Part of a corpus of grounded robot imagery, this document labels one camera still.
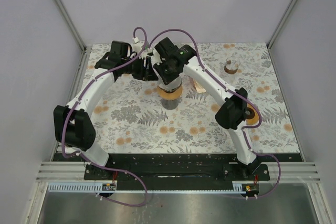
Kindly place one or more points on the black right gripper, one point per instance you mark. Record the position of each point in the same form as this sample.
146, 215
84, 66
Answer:
166, 79

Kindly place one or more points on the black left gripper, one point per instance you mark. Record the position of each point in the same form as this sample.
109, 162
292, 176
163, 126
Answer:
142, 74

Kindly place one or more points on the clear glass dripper cone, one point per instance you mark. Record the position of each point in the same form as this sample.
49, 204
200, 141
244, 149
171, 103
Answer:
172, 86

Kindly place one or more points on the beige filter stack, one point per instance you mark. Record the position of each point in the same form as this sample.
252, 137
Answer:
197, 86

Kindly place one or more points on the small glass cup brown base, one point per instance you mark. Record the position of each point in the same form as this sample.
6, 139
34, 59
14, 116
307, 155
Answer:
231, 65

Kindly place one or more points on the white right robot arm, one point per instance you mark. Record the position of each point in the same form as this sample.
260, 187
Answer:
233, 102

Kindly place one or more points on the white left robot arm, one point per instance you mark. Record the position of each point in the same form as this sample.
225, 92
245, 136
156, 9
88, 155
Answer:
74, 129

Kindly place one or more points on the glass coffee carafe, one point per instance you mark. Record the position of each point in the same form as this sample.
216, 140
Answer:
170, 104

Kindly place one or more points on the floral patterned tablecloth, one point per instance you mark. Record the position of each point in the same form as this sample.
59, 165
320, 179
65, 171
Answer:
130, 118

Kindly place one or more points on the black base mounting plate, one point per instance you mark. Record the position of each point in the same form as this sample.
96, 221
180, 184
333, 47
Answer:
178, 172

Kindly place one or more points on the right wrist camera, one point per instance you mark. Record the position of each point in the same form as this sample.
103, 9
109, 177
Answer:
151, 52

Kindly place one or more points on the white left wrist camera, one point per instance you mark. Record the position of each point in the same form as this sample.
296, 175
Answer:
138, 47

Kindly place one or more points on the aluminium frame rail left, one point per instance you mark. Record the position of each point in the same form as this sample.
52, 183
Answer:
73, 30

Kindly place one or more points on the aluminium frame rail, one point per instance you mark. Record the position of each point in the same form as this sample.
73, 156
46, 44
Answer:
73, 30
290, 7

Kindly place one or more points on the white slotted cable duct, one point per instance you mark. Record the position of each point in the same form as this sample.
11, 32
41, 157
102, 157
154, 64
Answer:
82, 187

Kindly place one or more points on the aluminium frame rail right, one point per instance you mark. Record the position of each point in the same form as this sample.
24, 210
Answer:
290, 7

